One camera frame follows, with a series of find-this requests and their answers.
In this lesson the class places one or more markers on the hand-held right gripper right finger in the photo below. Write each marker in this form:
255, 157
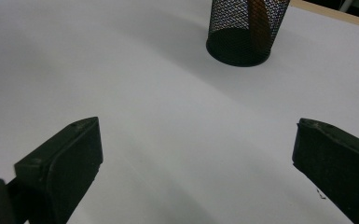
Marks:
338, 165

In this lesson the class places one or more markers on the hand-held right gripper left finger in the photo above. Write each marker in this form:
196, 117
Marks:
62, 168

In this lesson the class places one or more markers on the brown wooden hairbrush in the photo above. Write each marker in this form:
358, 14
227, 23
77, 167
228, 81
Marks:
259, 28

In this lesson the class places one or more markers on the black mesh cup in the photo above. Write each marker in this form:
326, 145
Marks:
230, 46

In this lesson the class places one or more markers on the white board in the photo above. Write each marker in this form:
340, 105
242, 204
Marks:
136, 93

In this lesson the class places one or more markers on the wooden table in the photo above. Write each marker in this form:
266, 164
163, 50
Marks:
338, 15

